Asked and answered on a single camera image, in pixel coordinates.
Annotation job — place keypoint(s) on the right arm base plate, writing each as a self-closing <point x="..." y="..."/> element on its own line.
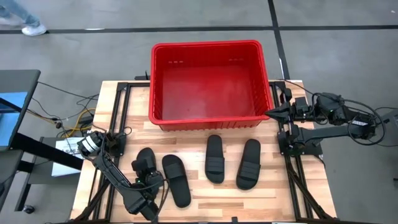
<point x="311" y="151"/>

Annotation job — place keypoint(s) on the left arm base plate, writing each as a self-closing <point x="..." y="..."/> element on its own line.
<point x="119" y="150"/>

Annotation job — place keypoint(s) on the black monitor stand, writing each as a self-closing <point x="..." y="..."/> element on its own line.
<point x="46" y="151"/>

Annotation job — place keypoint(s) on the small black bracket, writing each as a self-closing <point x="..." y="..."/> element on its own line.
<point x="146" y="76"/>

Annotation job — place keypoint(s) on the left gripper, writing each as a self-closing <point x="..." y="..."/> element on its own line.
<point x="143" y="166"/>

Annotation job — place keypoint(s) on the black table edge clip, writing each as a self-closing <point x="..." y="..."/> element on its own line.
<point x="234" y="219"/>

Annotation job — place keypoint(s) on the person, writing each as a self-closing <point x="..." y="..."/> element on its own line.
<point x="33" y="30"/>

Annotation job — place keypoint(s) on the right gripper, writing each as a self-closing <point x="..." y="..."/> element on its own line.
<point x="306" y="115"/>

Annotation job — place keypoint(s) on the dark monitor with blue screen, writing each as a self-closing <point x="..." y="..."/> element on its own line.
<point x="18" y="84"/>

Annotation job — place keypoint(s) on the red plastic bin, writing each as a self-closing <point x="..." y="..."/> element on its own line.
<point x="205" y="93"/>

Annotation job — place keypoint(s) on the black rubber slide sandal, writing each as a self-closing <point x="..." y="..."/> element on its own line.
<point x="178" y="190"/>
<point x="148" y="153"/>
<point x="250" y="155"/>
<point x="214" y="149"/>

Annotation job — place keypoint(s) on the white printed paper sheet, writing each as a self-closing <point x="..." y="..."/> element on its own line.
<point x="62" y="171"/>

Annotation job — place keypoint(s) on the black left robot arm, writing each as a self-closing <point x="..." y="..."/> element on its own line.
<point x="109" y="169"/>

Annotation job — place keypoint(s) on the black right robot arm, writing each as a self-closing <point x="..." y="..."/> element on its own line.
<point x="326" y="132"/>

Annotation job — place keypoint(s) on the gray stand leg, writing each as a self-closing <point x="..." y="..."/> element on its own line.
<point x="392" y="121"/>

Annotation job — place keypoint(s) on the black caster wheel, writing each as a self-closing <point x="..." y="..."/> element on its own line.
<point x="28" y="209"/>

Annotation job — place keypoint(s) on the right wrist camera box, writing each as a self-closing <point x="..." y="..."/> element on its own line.
<point x="301" y="102"/>

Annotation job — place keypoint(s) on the black aluminium frame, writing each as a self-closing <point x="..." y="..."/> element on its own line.
<point x="122" y="88"/>
<point x="277" y="85"/>

